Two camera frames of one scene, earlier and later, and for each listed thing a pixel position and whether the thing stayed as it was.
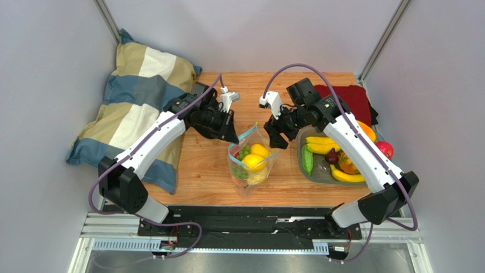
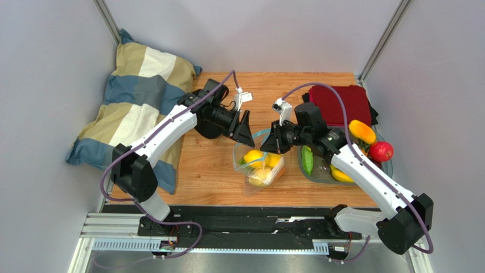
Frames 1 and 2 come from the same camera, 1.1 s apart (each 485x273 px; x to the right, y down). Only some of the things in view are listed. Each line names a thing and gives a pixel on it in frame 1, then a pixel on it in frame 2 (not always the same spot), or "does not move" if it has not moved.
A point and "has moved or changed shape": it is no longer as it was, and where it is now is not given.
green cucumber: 308,159 does not move
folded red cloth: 355,96 does not move
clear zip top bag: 251,161 has moved or changed shape
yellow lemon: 254,161 does not move
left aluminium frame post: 103,9 does not move
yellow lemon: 259,149 → 272,159
